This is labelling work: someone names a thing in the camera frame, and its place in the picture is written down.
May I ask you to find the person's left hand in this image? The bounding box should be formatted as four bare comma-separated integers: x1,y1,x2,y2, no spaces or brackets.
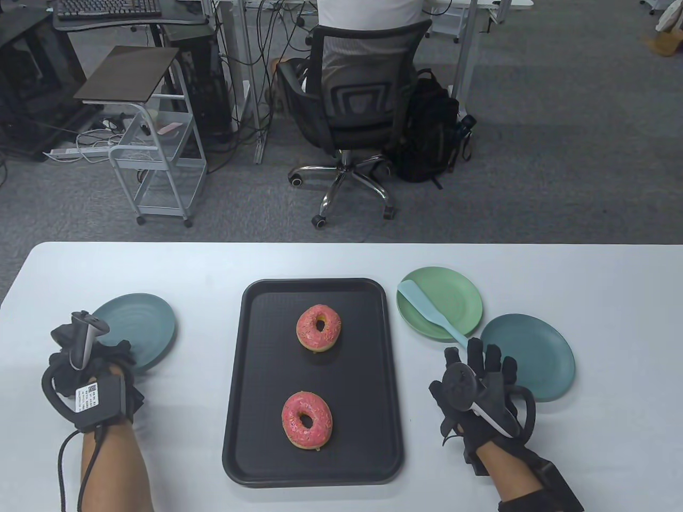
48,340,146,423

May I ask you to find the person's right hand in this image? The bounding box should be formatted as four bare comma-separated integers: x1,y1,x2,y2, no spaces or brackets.
430,337,526,465

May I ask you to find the teal round plate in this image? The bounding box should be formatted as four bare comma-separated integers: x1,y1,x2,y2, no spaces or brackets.
480,314,576,403
91,293,177,372

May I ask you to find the light blue dessert shovel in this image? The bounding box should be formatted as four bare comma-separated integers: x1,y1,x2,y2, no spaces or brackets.
398,280,471,347

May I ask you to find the black baking tray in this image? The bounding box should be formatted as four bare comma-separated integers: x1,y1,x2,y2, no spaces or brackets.
223,278,404,486

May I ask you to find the pink sprinkled mini donut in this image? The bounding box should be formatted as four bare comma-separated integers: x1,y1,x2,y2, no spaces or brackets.
282,391,333,451
297,305,342,354

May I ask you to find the person's right forearm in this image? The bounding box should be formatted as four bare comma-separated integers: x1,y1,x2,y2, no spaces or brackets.
475,444,555,512

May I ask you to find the person's left forearm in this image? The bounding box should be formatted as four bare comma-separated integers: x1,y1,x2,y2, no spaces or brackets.
80,421,155,512

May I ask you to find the black wrist module white label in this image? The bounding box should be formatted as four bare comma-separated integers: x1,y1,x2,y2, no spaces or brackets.
68,376,129,434

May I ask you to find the light green round plate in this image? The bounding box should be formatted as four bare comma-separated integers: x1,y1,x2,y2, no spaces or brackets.
396,267,483,342

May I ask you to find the white rolling cart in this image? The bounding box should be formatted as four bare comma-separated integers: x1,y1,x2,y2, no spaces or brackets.
109,95,208,228

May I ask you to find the white power strip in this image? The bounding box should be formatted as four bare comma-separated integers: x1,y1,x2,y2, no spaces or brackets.
44,145,115,162

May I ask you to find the black computer tower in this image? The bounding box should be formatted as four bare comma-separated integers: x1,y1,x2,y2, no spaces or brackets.
163,24,235,147

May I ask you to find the black backpack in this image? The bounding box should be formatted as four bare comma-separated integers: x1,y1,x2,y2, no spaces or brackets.
392,68,475,190

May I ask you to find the dark brown side table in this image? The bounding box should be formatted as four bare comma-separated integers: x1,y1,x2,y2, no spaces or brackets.
73,45,180,103

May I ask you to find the black mesh office chair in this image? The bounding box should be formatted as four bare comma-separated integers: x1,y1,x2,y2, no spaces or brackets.
276,20,433,230

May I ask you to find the black desk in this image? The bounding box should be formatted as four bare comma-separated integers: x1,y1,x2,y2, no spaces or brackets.
51,0,214,33

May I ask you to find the black keyboard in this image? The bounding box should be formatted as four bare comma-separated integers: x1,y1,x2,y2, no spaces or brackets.
56,0,162,21

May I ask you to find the cardboard box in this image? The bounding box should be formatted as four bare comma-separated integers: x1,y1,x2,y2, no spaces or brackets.
647,29,683,57

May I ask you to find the white bag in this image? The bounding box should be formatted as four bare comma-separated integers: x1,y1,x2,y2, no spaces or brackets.
655,0,683,33

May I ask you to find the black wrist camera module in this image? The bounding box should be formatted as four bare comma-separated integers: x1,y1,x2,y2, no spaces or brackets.
496,461,585,512

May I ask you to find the black glove cable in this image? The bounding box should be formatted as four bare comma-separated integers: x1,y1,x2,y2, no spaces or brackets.
56,427,102,512

